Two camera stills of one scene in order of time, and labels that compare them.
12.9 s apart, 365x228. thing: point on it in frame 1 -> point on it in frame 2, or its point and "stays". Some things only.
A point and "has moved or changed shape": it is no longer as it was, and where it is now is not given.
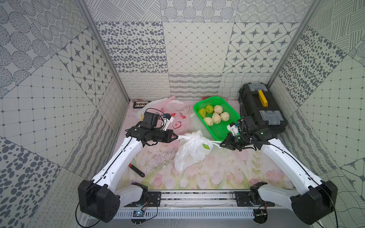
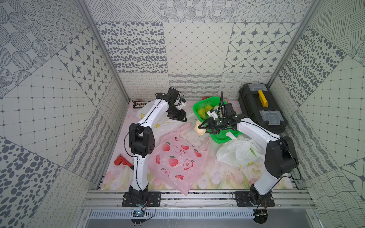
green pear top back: [209, 109] stays
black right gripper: [229, 144] -> [209, 121]
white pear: [216, 118] has moved or changed shape
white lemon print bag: [194, 148] -> [241, 152]
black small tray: [139, 104] stays
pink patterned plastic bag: [180, 112] has moved or changed shape
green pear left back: [202, 112] stays
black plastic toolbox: [257, 100] stays
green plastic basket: [216, 115] stays
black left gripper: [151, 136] -> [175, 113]
